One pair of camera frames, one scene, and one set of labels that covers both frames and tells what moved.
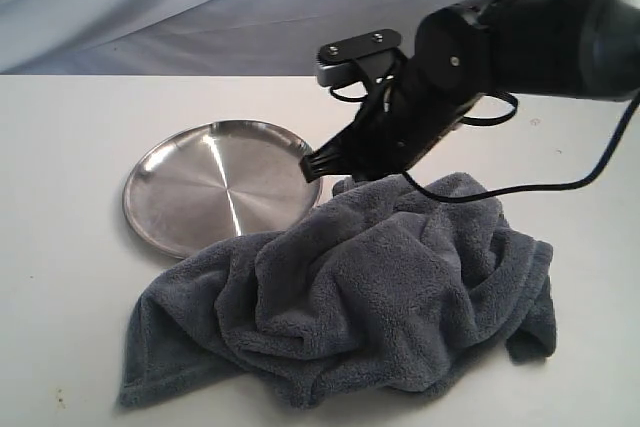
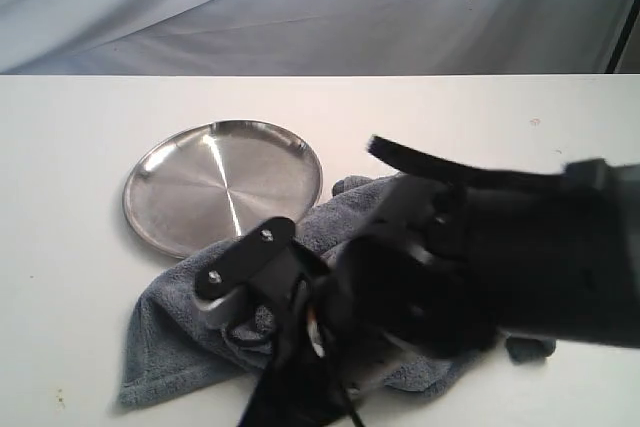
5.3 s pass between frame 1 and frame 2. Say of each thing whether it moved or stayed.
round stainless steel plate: stayed
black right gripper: moved
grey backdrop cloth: stayed
